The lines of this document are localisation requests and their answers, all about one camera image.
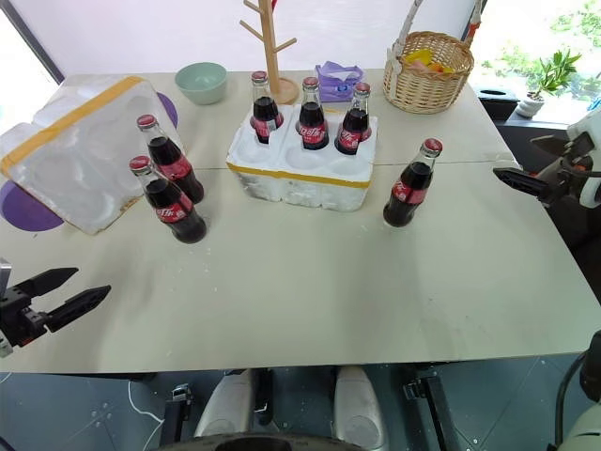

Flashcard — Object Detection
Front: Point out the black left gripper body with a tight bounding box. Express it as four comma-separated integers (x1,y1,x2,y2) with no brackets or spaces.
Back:
0,280,52,350

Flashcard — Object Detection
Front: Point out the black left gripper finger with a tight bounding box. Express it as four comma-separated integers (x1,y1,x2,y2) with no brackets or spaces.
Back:
43,284,113,334
13,267,80,307

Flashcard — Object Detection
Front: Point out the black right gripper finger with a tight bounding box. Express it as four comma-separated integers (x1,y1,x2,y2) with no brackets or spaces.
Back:
492,166,549,204
529,133,572,157

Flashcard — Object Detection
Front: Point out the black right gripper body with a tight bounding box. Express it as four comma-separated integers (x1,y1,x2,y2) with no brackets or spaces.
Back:
538,132,593,206

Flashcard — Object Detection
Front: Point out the glass cola bottle red cap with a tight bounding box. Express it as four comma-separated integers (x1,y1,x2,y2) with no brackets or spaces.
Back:
382,137,445,230
333,82,374,157
129,154,209,245
248,70,286,146
135,113,207,206
297,76,331,152

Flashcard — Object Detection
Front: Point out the white foam lid yellow tape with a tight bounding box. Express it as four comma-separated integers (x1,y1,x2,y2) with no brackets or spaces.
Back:
0,74,185,236

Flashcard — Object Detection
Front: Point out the white foam bottle tray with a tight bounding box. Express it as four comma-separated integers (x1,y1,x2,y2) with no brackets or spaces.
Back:
224,104,379,213

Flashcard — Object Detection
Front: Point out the potted green plant white pot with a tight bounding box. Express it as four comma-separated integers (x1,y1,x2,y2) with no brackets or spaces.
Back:
515,48,584,119

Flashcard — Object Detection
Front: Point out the round purple mat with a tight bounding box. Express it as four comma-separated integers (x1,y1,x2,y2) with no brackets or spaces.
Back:
154,90,179,143
0,179,65,234

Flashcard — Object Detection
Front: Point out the orange toy fruit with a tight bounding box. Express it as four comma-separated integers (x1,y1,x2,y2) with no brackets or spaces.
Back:
421,59,457,75

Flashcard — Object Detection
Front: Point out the black table leg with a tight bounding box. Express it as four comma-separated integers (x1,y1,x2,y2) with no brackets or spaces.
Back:
400,365,462,451
162,381,194,448

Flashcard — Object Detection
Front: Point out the yellow toy fruit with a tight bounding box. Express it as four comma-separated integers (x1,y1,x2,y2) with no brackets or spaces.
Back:
404,48,436,66

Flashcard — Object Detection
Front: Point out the silver left robot leg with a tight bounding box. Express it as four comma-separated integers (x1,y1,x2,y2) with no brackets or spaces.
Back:
193,367,256,441

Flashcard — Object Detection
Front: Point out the silver robot leg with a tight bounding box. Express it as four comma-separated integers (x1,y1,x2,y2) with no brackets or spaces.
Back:
331,365,387,448
193,367,256,441

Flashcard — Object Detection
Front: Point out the purple tissue pack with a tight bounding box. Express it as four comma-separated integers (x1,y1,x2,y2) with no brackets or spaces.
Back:
314,59,367,104

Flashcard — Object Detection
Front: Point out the dark rounded robot torso edge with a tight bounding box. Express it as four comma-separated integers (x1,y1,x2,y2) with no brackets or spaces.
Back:
161,430,392,451

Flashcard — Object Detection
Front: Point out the pale green bowl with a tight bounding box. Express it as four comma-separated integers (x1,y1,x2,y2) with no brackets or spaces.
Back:
174,61,230,106

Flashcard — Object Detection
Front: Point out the silver right robot leg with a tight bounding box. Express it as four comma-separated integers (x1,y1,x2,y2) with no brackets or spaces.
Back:
331,365,387,448

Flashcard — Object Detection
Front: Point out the wooden mug tree stand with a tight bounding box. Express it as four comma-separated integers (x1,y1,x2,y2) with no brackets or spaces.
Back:
239,0,301,106

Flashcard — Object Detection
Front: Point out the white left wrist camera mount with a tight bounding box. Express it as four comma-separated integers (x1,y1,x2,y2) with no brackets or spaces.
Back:
0,257,14,360

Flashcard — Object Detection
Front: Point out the wicker basket with handle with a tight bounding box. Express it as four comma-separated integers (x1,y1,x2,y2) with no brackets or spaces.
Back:
381,0,476,116

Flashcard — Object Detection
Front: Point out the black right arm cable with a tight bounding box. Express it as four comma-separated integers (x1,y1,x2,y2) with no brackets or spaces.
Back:
552,349,589,448

